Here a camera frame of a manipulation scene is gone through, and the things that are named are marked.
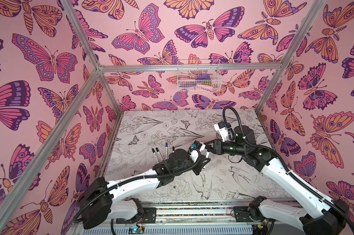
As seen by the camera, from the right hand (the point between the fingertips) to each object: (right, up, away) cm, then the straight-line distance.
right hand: (205, 142), depth 69 cm
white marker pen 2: (-29, -10, +28) cm, 42 cm away
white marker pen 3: (-17, -8, +31) cm, 36 cm away
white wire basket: (+1, +41, +26) cm, 48 cm away
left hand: (+3, -8, 0) cm, 8 cm away
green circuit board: (-34, -44, +3) cm, 55 cm away
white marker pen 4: (+1, -6, -1) cm, 6 cm away
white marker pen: (-21, -7, +30) cm, 37 cm away
